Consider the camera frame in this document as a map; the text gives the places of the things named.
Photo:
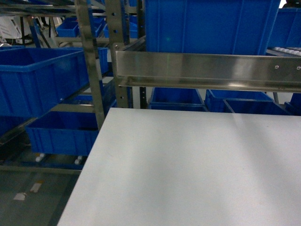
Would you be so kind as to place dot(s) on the large blue bin left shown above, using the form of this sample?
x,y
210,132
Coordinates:
x,y
231,27

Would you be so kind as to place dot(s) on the stainless steel roller shelf rack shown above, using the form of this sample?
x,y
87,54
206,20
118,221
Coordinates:
x,y
133,65

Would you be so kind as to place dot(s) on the neighbouring steel rack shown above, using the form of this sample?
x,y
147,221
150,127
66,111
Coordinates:
x,y
15,143

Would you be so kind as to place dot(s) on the large blue bin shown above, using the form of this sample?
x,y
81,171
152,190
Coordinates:
x,y
286,31
231,27

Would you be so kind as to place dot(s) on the blue bin on neighbouring rack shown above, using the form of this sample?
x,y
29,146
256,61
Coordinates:
x,y
34,80

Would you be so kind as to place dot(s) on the low blue bin neighbouring rack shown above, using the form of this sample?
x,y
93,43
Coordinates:
x,y
68,133

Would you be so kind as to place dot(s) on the blue bin under shelf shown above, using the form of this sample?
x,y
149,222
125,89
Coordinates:
x,y
176,99

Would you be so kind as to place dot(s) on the large blue bin right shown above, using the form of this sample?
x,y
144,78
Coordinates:
x,y
286,31

